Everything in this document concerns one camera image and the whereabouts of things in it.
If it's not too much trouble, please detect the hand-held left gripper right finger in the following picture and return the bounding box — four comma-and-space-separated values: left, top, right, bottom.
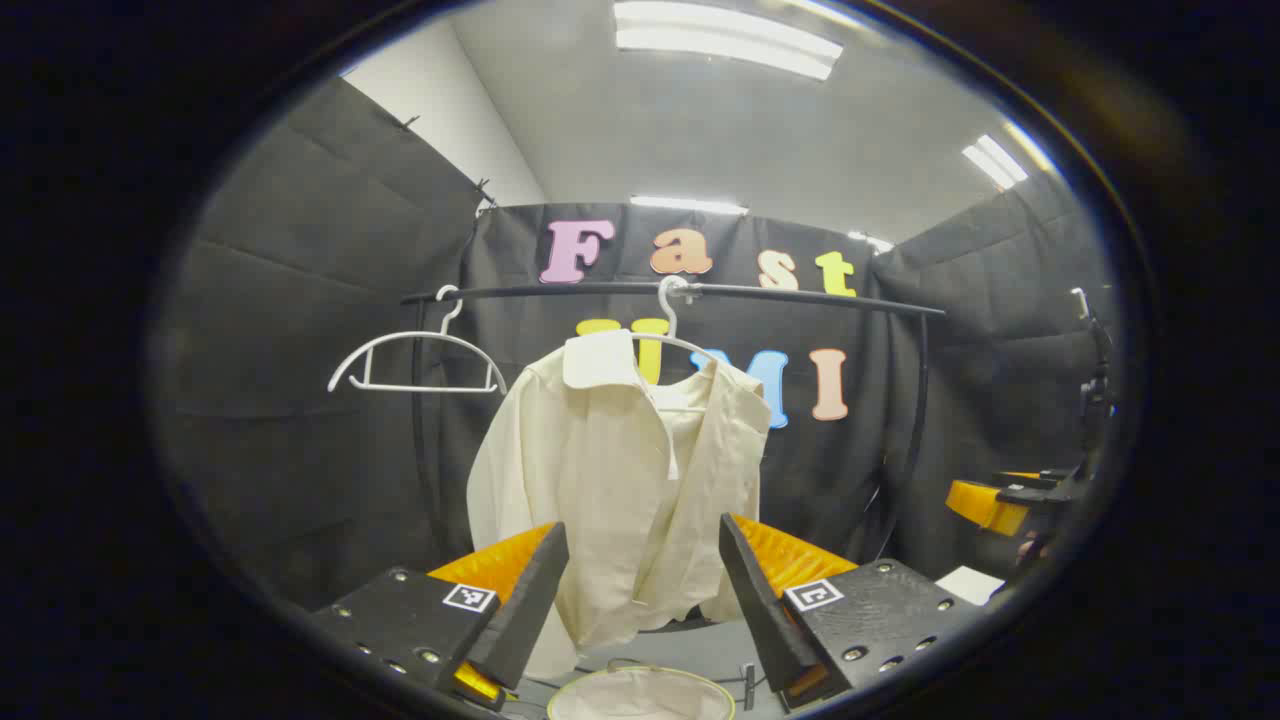
718, 513, 986, 713

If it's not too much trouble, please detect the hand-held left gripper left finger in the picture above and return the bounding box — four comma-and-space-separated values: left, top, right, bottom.
305, 520, 571, 713

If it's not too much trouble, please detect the white plastic clothes hanger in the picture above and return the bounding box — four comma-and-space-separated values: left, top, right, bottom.
630, 275, 723, 416
327, 285, 508, 396

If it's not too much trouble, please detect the round white laundry hamper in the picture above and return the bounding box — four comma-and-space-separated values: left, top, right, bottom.
546, 665, 738, 720

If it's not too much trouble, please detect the black metal clothes rack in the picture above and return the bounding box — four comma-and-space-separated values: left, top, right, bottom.
400, 280, 948, 571

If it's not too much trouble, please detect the black backdrop cloth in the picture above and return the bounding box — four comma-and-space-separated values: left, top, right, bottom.
150, 78, 1121, 611

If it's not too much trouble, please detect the cream collared shirt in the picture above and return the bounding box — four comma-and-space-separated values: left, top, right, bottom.
466, 330, 773, 681

